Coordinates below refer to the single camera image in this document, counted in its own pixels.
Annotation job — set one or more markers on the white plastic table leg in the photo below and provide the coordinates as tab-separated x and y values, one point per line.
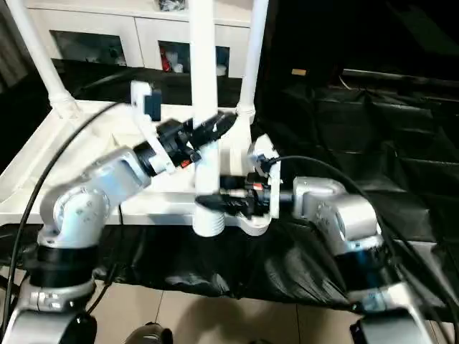
204	71
39	53
252	53

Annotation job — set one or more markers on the white plastic table top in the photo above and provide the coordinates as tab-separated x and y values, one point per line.
89	200

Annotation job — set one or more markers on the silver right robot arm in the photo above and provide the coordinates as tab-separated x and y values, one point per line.
340	222

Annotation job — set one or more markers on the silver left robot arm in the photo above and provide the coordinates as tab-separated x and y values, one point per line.
89	193

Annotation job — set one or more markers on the white jar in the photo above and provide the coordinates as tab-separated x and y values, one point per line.
178	67
222	70

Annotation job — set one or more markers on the black work mat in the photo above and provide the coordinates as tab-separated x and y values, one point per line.
269	268

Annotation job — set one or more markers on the red bottle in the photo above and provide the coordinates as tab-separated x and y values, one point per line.
165	61

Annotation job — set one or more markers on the white cabinet with glass doors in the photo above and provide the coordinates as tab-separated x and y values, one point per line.
107	25

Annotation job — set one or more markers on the dark robot body part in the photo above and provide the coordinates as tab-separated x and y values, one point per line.
150	335

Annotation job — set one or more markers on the long black metal bar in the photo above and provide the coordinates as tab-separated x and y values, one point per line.
398	77

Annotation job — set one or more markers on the beige curtain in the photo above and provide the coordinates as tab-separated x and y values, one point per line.
14	46

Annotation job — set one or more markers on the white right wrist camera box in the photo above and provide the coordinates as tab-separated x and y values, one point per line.
267	157

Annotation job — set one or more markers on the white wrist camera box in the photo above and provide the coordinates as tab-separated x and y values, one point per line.
150	104
267	157

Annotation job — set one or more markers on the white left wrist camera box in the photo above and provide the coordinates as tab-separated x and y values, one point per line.
150	104

